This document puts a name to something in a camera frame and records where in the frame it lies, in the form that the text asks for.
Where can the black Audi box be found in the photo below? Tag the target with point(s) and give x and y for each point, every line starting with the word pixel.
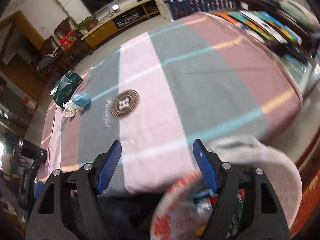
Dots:
pixel 32 151

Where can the colourful picture book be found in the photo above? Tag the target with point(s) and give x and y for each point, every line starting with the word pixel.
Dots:
pixel 262 26

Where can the dark wooden armchair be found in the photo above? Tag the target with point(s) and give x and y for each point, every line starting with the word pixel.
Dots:
pixel 51 61

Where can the green tissue box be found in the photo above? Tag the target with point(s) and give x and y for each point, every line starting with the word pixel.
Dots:
pixel 65 88

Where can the crumpled white tissue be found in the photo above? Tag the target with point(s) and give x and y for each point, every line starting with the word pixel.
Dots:
pixel 69 109

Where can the striped pink grey tablecloth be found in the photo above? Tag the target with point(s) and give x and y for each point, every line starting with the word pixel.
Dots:
pixel 197 78

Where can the wooden TV cabinet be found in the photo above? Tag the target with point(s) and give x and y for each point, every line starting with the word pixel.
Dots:
pixel 128 16

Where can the white lined trash bin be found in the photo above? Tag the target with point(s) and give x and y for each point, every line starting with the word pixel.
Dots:
pixel 259 195

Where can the potted green plant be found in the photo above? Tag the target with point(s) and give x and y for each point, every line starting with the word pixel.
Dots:
pixel 88 23

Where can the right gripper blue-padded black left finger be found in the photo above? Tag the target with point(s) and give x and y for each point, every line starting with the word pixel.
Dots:
pixel 105 164

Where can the red gift box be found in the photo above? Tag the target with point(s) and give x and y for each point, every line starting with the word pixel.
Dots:
pixel 68 41

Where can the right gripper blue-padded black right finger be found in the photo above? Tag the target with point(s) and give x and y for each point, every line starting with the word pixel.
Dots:
pixel 209 165

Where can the blue face mask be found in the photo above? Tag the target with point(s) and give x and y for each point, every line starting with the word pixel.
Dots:
pixel 80 101

